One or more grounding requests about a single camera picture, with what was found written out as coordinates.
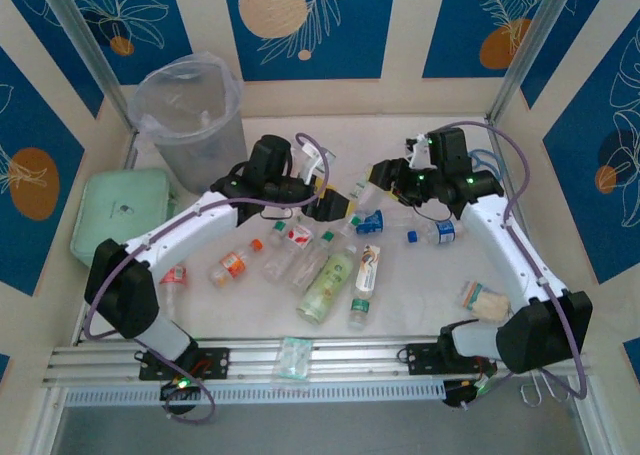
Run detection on clear bottle green label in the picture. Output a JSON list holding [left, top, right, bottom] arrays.
[[348, 172, 384, 209]]

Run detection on clear bottle blue wrap label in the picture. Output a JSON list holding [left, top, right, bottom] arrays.
[[349, 209, 416, 237]]

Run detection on clear bottle red white label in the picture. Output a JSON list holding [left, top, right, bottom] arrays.
[[261, 222, 316, 282]]

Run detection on clear bottle blue cap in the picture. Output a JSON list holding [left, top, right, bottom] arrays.
[[405, 220, 469, 247]]

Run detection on long clear bottle green cap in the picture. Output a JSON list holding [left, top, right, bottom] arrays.
[[284, 230, 335, 296]]

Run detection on clear bottle swirl print label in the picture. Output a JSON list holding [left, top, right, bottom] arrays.
[[348, 244, 382, 331]]

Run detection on large pale green bottle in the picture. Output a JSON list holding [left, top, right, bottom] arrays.
[[295, 244, 359, 326]]

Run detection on arm base controller board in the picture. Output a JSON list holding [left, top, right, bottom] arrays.
[[159, 373, 201, 402], [442, 378, 496, 409]]

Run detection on grey translucent waste bin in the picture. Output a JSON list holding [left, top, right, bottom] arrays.
[[127, 52, 251, 196]]

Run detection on clear plastic bin liner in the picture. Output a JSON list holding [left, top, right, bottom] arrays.
[[127, 52, 246, 141]]

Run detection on clear bottle orange cap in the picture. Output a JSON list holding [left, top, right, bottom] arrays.
[[208, 238, 265, 290]]

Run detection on beige bandage roll packet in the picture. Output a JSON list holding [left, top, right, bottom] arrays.
[[457, 280, 511, 322]]

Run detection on crushed clear bottle red label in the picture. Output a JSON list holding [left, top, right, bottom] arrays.
[[158, 263, 189, 321]]

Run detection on clear plastic packet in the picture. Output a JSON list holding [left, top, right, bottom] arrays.
[[272, 337, 314, 381]]

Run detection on mint green lidded case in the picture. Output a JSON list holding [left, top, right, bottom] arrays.
[[69, 168, 180, 271]]

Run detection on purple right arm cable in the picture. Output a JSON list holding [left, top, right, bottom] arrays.
[[434, 119, 587, 401]]

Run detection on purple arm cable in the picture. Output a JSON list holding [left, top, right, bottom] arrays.
[[82, 132, 332, 425], [434, 119, 587, 401]]

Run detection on aluminium rail frame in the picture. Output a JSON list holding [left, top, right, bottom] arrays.
[[42, 334, 599, 390]]

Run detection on aluminium corner post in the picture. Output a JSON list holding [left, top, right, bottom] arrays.
[[485, 0, 584, 126], [33, 0, 140, 134]]

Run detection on white slotted cable duct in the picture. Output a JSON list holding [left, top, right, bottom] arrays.
[[63, 378, 447, 409]]

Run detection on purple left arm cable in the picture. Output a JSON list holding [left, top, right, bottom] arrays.
[[82, 132, 332, 425]]

